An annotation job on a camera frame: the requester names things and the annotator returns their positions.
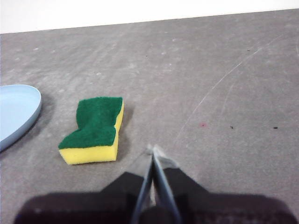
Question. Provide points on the light blue round plate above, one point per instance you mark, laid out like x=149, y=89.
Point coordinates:
x=16, y=114

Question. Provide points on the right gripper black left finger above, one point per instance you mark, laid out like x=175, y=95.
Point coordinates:
x=93, y=207

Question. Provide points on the yellow sponge with green pad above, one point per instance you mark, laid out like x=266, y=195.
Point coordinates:
x=93, y=126

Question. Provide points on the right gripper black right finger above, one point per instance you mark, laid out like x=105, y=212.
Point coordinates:
x=210, y=207

